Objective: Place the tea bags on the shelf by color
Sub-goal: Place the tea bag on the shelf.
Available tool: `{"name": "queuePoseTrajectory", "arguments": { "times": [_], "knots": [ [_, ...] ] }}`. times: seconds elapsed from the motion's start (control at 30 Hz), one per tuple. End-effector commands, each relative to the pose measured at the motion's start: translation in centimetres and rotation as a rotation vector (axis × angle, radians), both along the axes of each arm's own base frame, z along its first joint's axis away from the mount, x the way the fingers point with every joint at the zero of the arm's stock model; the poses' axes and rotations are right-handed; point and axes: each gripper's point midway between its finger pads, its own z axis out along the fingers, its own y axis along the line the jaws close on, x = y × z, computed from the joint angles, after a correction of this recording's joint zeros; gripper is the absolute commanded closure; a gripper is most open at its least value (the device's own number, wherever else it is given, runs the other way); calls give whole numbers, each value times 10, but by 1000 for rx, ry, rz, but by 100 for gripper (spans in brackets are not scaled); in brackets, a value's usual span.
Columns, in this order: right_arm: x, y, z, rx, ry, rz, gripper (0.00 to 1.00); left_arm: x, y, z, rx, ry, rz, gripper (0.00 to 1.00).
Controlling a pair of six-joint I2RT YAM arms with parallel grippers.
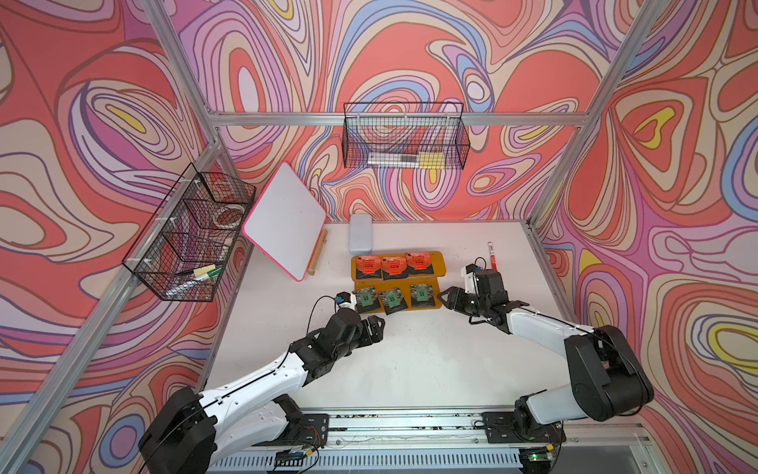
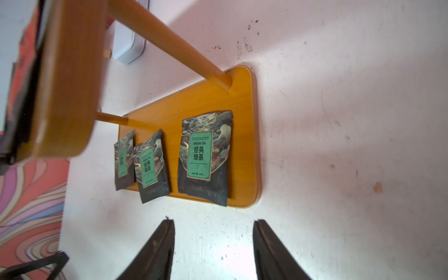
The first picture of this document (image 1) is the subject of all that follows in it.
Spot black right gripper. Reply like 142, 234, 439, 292
438, 285, 490, 316

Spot green tea bag large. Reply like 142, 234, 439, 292
353, 286, 382, 314

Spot green tea bag small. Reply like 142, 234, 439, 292
379, 288, 409, 315

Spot red tea bag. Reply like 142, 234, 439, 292
381, 256, 410, 280
355, 256, 383, 280
406, 252, 434, 276

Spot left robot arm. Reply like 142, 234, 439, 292
138, 307, 386, 473

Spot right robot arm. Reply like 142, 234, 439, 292
438, 264, 655, 442

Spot yellow wooden two-tier shelf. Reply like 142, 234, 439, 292
351, 251, 446, 314

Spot red whiteboard marker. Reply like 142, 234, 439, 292
488, 241, 497, 271

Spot white plastic box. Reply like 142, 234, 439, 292
349, 213, 373, 256

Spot wooden whiteboard stand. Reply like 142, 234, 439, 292
306, 227, 328, 276

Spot pink-framed whiteboard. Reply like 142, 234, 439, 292
242, 163, 327, 282

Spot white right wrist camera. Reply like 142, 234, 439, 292
461, 264, 485, 295

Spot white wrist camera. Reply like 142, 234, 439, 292
461, 264, 485, 295
335, 292, 357, 310

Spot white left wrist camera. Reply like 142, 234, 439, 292
335, 292, 357, 310

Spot black wire basket back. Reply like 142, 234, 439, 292
341, 99, 471, 171

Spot black wire basket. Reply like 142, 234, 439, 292
341, 99, 471, 171
122, 164, 257, 302

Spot black wire basket left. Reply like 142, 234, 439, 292
122, 164, 257, 302

